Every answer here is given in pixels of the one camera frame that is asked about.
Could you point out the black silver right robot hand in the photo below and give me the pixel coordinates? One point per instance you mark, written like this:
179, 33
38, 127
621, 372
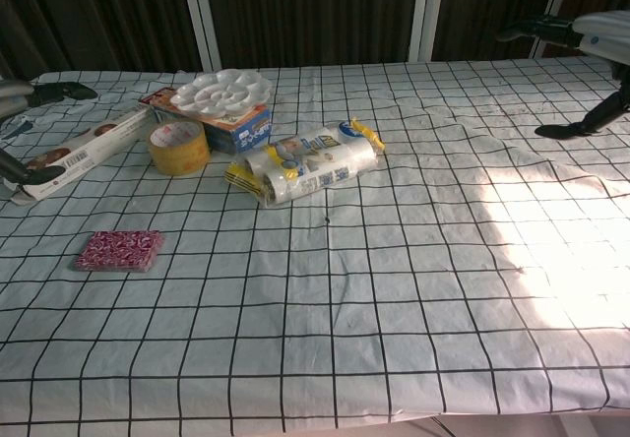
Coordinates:
603, 28

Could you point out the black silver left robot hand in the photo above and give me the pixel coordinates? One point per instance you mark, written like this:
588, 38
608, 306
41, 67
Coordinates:
49, 93

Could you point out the long white wrap box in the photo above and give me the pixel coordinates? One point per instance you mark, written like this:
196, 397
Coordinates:
98, 139

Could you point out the yellow packing tape roll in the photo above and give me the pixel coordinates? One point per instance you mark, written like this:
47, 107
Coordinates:
178, 149

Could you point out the white flower paint palette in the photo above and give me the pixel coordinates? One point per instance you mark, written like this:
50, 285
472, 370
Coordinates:
224, 91

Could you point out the blue orange cardboard box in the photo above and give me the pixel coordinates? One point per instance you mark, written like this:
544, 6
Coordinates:
241, 129

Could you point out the packed white bag rolls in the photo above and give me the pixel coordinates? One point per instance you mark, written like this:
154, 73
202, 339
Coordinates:
310, 164

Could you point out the white black checkered tablecloth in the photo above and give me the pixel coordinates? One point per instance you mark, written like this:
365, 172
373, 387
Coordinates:
344, 309

